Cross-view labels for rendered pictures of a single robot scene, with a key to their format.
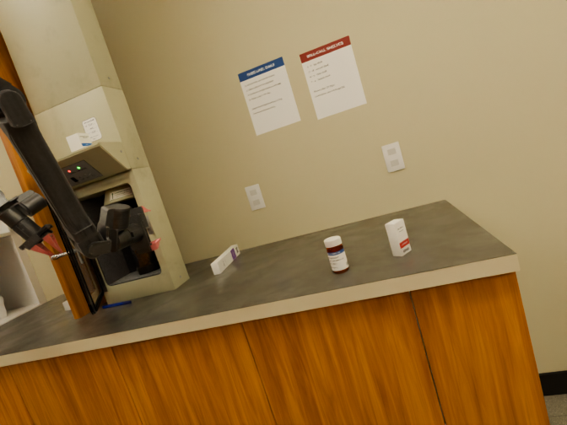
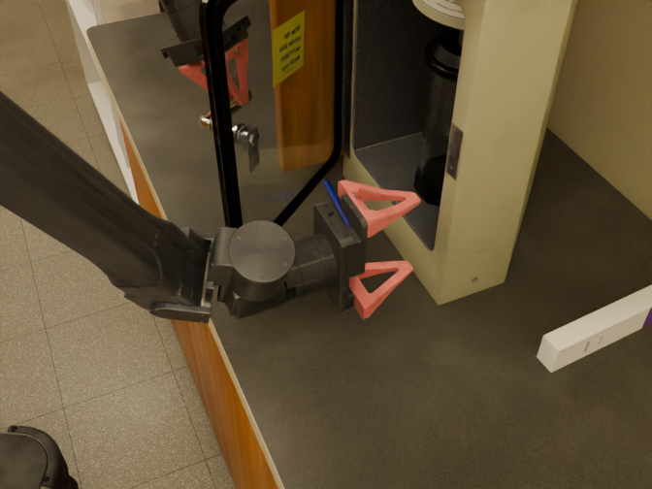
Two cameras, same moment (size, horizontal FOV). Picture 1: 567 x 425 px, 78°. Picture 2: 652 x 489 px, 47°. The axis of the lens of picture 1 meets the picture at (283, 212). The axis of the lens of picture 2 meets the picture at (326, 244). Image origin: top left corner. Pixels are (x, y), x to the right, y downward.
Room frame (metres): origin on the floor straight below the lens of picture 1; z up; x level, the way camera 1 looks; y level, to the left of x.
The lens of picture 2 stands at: (0.71, 0.04, 1.74)
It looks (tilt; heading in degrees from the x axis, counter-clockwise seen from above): 44 degrees down; 50
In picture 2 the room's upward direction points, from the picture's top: straight up
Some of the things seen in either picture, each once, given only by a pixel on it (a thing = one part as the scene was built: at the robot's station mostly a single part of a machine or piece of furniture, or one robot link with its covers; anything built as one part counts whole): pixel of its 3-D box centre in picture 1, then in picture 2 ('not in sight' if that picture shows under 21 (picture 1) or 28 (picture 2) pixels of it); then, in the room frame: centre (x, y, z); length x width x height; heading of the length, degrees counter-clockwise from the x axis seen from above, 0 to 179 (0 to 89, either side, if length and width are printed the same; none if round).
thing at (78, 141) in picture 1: (80, 143); not in sight; (1.25, 0.60, 1.54); 0.05 x 0.05 x 0.06; 75
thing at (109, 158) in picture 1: (79, 169); not in sight; (1.27, 0.64, 1.46); 0.32 x 0.12 x 0.10; 74
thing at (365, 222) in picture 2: (142, 217); (375, 220); (1.10, 0.43, 1.24); 0.09 x 0.07 x 0.07; 164
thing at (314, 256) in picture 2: (131, 234); (309, 266); (1.03, 0.45, 1.20); 0.07 x 0.07 x 0.10; 74
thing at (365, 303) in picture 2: (149, 239); (373, 269); (1.10, 0.43, 1.17); 0.09 x 0.07 x 0.07; 164
